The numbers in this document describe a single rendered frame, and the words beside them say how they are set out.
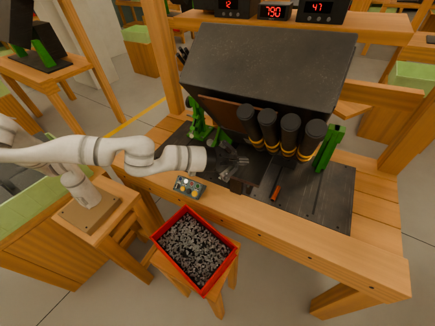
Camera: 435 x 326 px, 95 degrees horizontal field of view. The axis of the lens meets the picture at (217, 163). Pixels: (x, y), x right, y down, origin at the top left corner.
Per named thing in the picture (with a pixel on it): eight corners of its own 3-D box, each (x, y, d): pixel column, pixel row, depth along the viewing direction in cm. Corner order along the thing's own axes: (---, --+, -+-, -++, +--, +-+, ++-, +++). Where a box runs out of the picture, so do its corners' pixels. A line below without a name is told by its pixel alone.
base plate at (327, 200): (348, 238, 84) (350, 236, 83) (149, 159, 123) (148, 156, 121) (354, 169, 109) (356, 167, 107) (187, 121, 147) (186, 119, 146)
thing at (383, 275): (387, 305, 79) (412, 298, 68) (118, 177, 131) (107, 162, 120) (386, 270, 87) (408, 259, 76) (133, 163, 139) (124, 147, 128)
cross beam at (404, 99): (411, 113, 91) (425, 94, 84) (178, 70, 136) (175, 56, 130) (410, 107, 94) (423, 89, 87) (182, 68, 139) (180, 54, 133)
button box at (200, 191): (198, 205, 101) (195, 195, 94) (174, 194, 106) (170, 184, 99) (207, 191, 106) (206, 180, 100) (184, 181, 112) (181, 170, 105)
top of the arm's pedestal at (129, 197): (96, 248, 94) (92, 245, 91) (55, 221, 105) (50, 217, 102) (142, 196, 113) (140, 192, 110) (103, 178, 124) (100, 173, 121)
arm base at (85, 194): (91, 210, 98) (72, 191, 86) (78, 204, 101) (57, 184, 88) (105, 196, 104) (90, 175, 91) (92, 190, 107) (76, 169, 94)
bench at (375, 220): (322, 321, 134) (407, 297, 69) (152, 228, 186) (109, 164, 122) (335, 231, 175) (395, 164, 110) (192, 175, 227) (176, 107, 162)
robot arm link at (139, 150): (154, 142, 47) (87, 133, 43) (151, 176, 50) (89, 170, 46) (156, 134, 53) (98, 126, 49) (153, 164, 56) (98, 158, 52)
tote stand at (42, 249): (74, 292, 153) (-22, 259, 95) (46, 250, 176) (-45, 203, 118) (145, 225, 188) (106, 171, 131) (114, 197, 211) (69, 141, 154)
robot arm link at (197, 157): (193, 149, 65) (174, 147, 63) (206, 140, 56) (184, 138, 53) (193, 176, 64) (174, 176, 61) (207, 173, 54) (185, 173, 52)
